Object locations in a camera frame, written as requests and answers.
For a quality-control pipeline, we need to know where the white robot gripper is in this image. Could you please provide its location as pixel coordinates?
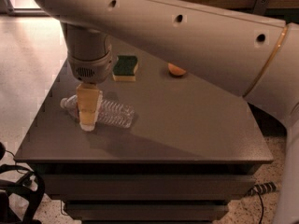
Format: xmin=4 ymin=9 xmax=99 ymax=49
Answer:
xmin=61 ymin=22 xmax=112 ymax=132

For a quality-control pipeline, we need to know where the clear plastic water bottle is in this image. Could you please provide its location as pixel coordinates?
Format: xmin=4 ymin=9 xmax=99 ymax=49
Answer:
xmin=60 ymin=95 xmax=135 ymax=128

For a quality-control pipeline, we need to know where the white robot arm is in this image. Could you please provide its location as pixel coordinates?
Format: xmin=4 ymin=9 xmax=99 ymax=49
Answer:
xmin=35 ymin=0 xmax=299 ymax=224

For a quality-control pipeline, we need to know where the green and yellow sponge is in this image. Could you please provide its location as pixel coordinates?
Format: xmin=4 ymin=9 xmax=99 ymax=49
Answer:
xmin=112 ymin=55 xmax=138 ymax=82

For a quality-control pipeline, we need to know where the orange fruit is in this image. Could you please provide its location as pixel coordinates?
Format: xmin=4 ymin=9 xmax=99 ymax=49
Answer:
xmin=168 ymin=63 xmax=186 ymax=77

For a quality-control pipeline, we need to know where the grey drawer cabinet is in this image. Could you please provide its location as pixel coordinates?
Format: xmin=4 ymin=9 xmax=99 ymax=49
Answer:
xmin=16 ymin=52 xmax=272 ymax=224

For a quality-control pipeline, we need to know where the white power strip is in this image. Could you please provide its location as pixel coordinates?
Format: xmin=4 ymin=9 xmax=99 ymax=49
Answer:
xmin=247 ymin=182 xmax=278 ymax=196

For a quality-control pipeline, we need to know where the black bag with straps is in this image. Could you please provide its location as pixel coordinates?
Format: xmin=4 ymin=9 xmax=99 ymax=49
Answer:
xmin=0 ymin=141 xmax=46 ymax=224

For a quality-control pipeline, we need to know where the black power cable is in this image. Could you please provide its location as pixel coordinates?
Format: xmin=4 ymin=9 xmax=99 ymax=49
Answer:
xmin=252 ymin=191 xmax=265 ymax=224

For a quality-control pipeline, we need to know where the right grey metal bracket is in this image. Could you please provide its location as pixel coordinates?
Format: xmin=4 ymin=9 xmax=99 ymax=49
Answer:
xmin=252 ymin=0 xmax=270 ymax=16

